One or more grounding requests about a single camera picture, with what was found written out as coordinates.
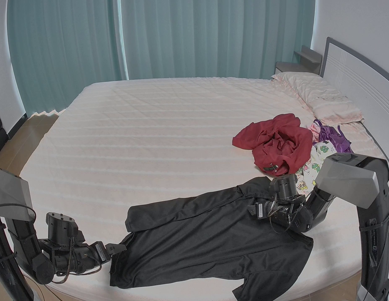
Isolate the grey bedside table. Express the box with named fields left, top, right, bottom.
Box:
left=275, top=45, right=322, bottom=74

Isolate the blue-green curtain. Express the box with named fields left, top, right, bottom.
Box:
left=119, top=0, right=317, bottom=79
left=8, top=0, right=129, bottom=117

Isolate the white printed garment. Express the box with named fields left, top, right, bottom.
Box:
left=296, top=140, right=339, bottom=195

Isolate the bed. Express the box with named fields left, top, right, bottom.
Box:
left=18, top=37, right=389, bottom=301

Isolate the dark red garment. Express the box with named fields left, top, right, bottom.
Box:
left=232, top=113, right=315, bottom=177

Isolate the pink garment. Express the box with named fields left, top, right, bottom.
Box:
left=307, top=120, right=322, bottom=143

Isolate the black cable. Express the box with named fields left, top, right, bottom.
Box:
left=55, top=257, right=102, bottom=285
left=0, top=203, right=37, bottom=223

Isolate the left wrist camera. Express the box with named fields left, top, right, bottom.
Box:
left=69, top=228, right=86, bottom=245

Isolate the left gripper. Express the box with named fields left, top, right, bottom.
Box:
left=74, top=242, right=127, bottom=268

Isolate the purple satin garment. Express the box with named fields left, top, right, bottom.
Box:
left=317, top=119, right=353, bottom=154

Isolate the black T-shirt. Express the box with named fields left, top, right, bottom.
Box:
left=109, top=177, right=314, bottom=300

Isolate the pale pink pillow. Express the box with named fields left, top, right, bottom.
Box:
left=270, top=71, right=365, bottom=126

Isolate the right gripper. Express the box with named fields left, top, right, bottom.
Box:
left=247, top=201, right=278, bottom=222

